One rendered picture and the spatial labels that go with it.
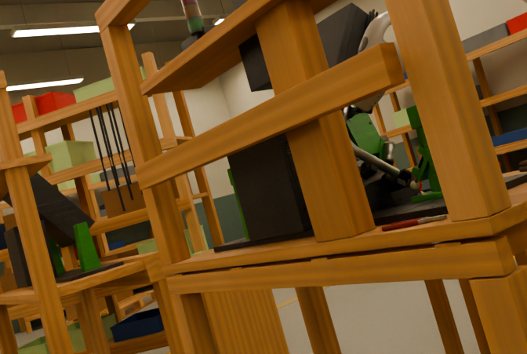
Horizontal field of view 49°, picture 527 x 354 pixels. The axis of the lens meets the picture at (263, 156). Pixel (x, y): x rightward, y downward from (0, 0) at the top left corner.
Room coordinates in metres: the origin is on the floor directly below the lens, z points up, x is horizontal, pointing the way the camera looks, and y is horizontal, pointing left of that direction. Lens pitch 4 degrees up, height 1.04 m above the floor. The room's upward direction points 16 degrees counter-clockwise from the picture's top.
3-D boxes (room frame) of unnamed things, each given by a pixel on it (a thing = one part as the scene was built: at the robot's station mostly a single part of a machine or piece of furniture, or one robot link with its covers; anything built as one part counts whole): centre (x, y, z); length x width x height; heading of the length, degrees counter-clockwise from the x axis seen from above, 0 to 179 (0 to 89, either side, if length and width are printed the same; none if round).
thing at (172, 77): (1.79, -0.01, 1.52); 0.90 x 0.25 x 0.04; 37
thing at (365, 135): (1.93, -0.31, 1.17); 0.13 x 0.12 x 0.20; 37
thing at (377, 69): (1.73, 0.08, 1.23); 1.30 x 0.05 x 0.09; 37
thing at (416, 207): (1.95, -0.22, 0.89); 1.10 x 0.42 x 0.02; 37
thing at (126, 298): (8.25, 2.55, 0.22); 1.20 x 0.80 x 0.44; 166
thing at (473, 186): (1.77, 0.02, 1.36); 1.49 x 0.09 x 0.97; 37
